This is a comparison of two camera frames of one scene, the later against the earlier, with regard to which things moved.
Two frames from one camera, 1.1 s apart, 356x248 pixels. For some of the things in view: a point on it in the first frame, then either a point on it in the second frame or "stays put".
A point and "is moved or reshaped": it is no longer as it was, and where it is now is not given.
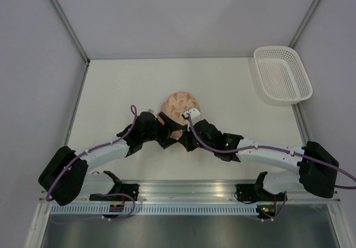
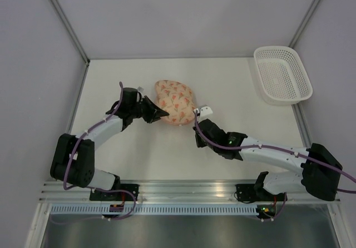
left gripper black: (165, 141) → (154, 113)
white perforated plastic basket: (281, 79) stays put
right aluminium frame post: (309, 13) stays put
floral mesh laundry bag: (174, 105) is moved or reshaped
